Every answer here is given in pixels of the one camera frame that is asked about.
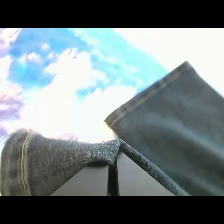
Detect dark jeans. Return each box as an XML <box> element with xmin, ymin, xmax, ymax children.
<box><xmin>0</xmin><ymin>60</ymin><xmax>224</xmax><ymax>197</ymax></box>

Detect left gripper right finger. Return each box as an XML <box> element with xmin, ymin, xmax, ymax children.
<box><xmin>117</xmin><ymin>152</ymin><xmax>175</xmax><ymax>197</ymax></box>

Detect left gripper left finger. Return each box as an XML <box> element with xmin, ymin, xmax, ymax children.
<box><xmin>51</xmin><ymin>163</ymin><xmax>110</xmax><ymax>197</ymax></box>

